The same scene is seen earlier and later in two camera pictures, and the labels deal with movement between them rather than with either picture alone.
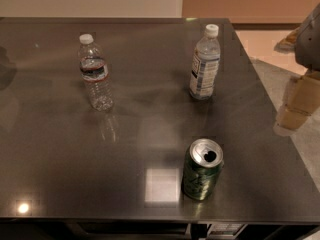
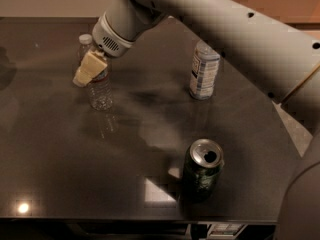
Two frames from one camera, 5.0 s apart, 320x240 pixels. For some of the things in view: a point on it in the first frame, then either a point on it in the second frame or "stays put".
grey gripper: [310, 45] -> [111, 41]
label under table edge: [225, 229] stays put
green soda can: [204, 160] stays put
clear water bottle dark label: [94, 71] stays put
